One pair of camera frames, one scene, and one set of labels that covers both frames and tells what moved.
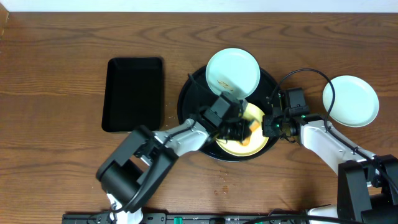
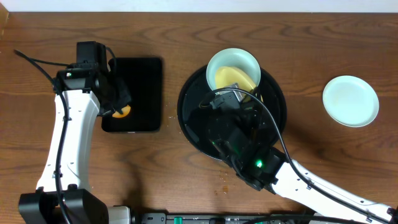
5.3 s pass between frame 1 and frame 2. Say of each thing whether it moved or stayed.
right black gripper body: moved
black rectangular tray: stayed
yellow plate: moved
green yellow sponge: moved
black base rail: stayed
